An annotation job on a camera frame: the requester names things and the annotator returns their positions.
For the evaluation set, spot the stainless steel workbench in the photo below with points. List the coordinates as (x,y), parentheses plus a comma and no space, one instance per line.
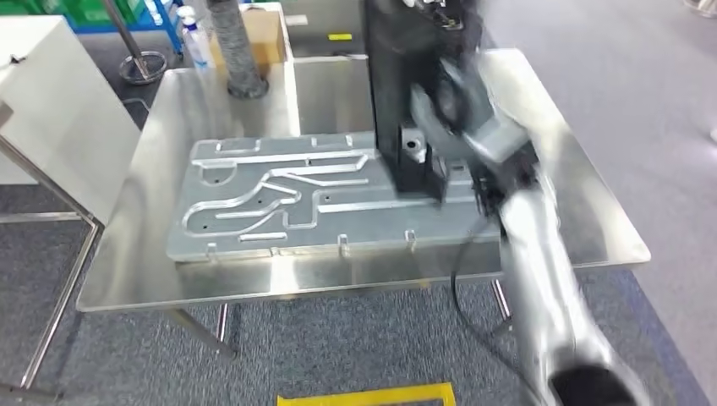
(140,224)

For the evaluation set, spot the yellow floor tape square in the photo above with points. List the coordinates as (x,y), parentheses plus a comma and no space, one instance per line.
(364,395)

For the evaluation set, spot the small yellow label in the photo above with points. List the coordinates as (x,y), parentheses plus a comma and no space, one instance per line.
(340,37)

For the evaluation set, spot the open cardboard box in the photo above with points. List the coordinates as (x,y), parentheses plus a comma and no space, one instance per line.
(269,39)

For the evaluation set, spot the chrome stanchion with round base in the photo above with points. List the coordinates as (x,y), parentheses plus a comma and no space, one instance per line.
(131,47)

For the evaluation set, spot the white spray bottle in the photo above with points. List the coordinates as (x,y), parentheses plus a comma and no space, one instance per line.
(196,45)

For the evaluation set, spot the stainless steel back table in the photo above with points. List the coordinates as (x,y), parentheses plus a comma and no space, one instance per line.
(330,95)

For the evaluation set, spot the stainless steel side table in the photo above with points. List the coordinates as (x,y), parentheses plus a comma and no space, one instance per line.
(39,216)

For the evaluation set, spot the stamped grey metal plate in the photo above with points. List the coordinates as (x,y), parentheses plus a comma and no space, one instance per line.
(336,224)

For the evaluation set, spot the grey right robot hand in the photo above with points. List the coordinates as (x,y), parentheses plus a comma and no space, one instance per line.
(448,106)

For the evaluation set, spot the white cabinet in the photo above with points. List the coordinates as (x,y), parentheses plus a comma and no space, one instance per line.
(56,112)

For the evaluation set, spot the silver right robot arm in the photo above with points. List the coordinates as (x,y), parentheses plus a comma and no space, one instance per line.
(538,280)

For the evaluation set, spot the blue metal shelf rack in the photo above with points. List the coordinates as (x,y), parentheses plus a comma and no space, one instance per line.
(168,22)

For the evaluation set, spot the black perforated plastic panel part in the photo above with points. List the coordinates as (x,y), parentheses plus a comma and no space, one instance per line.
(392,84)

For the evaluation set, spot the green plastic crate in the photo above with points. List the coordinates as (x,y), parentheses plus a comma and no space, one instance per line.
(33,7)

